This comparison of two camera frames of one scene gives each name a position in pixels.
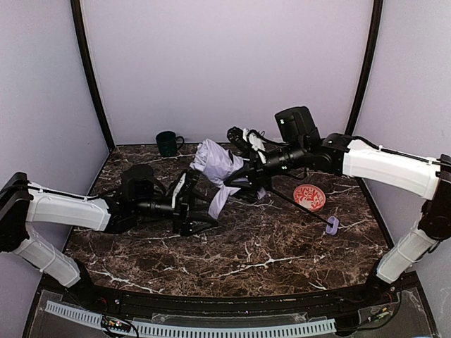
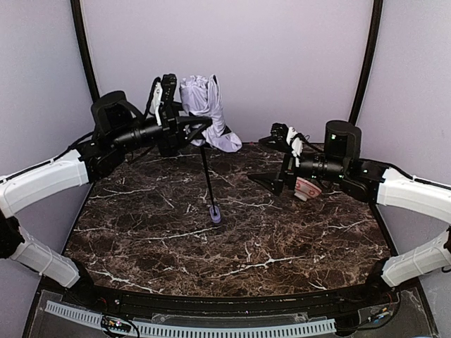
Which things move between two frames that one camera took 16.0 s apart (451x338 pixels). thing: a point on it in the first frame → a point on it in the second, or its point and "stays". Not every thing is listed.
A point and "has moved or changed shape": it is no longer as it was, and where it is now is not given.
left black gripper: x=182 y=210 → x=169 y=125
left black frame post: x=80 y=26 stays
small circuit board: x=115 y=324 stays
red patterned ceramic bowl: x=309 y=196 has moved or changed shape
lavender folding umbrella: x=217 y=160 → x=200 y=96
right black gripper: x=255 y=169 → x=288 y=169
